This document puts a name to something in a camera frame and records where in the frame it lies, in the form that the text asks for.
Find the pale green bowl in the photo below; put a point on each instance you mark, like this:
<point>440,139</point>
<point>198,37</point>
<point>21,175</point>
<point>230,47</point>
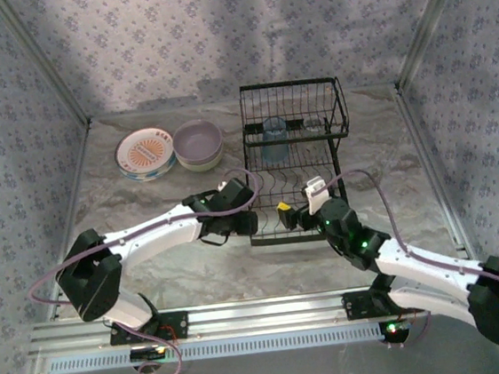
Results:
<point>203,167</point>

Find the purple bowl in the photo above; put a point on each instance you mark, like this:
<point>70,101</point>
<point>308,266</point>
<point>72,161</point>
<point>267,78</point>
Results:
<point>197,141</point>

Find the blue white striped plate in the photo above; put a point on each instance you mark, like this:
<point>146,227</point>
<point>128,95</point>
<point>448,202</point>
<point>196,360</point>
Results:
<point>141,176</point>

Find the clear drinking glass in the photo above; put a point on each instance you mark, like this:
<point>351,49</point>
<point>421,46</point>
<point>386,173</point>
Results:
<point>314,124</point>

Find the white orange sunburst plate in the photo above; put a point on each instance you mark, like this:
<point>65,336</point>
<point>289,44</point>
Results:
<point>143,151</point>

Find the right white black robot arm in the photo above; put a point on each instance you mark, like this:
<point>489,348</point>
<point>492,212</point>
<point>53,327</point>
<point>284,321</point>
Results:
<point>427,262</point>

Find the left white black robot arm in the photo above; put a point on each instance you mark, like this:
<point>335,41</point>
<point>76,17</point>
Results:
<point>156,237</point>

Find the blue plastic cup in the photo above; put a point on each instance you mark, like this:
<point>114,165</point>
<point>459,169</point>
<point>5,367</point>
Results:
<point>274,148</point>

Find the right small circuit board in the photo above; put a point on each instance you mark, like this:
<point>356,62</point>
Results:
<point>394,330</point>

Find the small circuit board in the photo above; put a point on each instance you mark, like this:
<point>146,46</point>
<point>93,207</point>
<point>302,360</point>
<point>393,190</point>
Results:
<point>148,353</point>
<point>394,330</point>

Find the left small circuit board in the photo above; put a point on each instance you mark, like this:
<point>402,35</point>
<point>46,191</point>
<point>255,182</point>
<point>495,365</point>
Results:
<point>148,353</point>

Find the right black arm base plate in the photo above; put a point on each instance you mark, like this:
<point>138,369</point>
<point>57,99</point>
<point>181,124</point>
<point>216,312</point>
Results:
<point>353,305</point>

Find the aluminium mounting rail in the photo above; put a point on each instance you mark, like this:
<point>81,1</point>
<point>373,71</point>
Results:
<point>263,313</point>

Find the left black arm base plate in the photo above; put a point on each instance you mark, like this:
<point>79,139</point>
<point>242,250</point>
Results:
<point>179,324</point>

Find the aluminium frame post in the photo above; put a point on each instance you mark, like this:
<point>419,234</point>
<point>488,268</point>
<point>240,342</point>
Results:
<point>433,20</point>
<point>44,61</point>

